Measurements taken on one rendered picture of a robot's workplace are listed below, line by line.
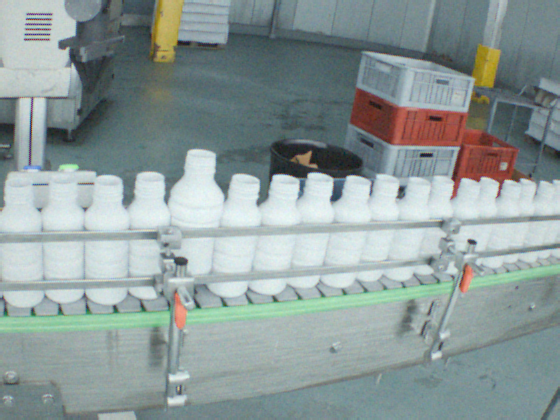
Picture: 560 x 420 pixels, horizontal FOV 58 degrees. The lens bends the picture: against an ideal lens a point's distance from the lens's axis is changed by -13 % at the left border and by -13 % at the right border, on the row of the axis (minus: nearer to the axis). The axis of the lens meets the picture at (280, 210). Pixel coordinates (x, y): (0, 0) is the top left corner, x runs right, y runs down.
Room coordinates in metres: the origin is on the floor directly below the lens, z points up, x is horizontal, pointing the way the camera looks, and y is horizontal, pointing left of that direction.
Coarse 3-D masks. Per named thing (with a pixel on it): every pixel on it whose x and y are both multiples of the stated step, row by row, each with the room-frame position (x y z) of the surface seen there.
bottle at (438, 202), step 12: (432, 180) 0.87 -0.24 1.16; (444, 180) 0.88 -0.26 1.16; (432, 192) 0.86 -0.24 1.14; (444, 192) 0.85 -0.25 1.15; (432, 204) 0.85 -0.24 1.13; (444, 204) 0.85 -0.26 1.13; (432, 216) 0.84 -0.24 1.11; (444, 216) 0.84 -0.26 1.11; (432, 228) 0.84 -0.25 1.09; (432, 240) 0.84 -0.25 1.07; (420, 252) 0.84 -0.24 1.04; (432, 252) 0.84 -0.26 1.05
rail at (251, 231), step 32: (320, 224) 0.72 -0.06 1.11; (352, 224) 0.74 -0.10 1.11; (384, 224) 0.77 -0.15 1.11; (416, 224) 0.80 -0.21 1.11; (480, 224) 0.87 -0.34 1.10; (448, 256) 0.84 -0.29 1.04; (480, 256) 0.88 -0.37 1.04; (0, 288) 0.51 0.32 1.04; (32, 288) 0.53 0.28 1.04; (64, 288) 0.55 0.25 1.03; (96, 288) 0.57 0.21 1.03
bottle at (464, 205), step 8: (464, 184) 0.88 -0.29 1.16; (472, 184) 0.90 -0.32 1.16; (480, 184) 0.89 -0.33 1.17; (464, 192) 0.87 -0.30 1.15; (472, 192) 0.87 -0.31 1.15; (456, 200) 0.88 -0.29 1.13; (464, 200) 0.87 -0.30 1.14; (472, 200) 0.87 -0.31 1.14; (456, 208) 0.87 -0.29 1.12; (464, 208) 0.86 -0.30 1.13; (472, 208) 0.87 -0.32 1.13; (456, 216) 0.86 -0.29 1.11; (464, 216) 0.86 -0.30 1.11; (472, 216) 0.86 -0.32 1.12; (464, 232) 0.86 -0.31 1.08; (472, 232) 0.87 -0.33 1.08; (456, 240) 0.86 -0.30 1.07; (464, 240) 0.86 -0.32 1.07; (464, 248) 0.86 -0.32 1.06; (440, 272) 0.87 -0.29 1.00; (448, 272) 0.86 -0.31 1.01; (456, 272) 0.86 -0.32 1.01
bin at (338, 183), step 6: (300, 180) 1.35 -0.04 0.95; (336, 180) 1.40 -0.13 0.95; (342, 180) 1.40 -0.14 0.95; (372, 180) 1.45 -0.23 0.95; (300, 186) 1.35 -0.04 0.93; (336, 186) 1.40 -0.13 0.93; (342, 186) 1.41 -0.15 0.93; (372, 186) 1.45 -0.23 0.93; (300, 192) 1.25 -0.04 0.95; (336, 192) 1.40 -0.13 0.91; (330, 198) 1.39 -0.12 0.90; (336, 198) 1.40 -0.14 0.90; (378, 378) 0.93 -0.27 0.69
